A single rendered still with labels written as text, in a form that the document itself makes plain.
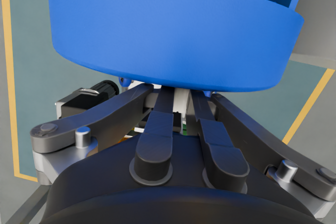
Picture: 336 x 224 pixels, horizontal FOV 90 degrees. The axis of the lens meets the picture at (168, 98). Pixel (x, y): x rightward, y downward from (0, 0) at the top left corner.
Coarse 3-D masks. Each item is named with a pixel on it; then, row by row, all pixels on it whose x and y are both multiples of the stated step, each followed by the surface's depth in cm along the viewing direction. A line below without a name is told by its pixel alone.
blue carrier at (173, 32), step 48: (48, 0) 15; (96, 0) 11; (144, 0) 10; (192, 0) 10; (240, 0) 10; (288, 0) 21; (96, 48) 12; (144, 48) 11; (192, 48) 11; (240, 48) 11; (288, 48) 14
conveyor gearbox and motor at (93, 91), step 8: (104, 80) 83; (80, 88) 75; (88, 88) 66; (96, 88) 73; (104, 88) 76; (112, 88) 79; (72, 96) 60; (112, 96) 79; (56, 104) 55; (56, 112) 56
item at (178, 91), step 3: (174, 90) 16; (177, 90) 16; (180, 90) 16; (174, 93) 16; (177, 93) 16; (180, 93) 16; (174, 96) 16; (177, 96) 16; (174, 99) 16; (177, 99) 16; (174, 102) 16; (177, 102) 16; (174, 105) 16; (177, 105) 16; (174, 108) 16; (177, 108) 16; (174, 111) 17
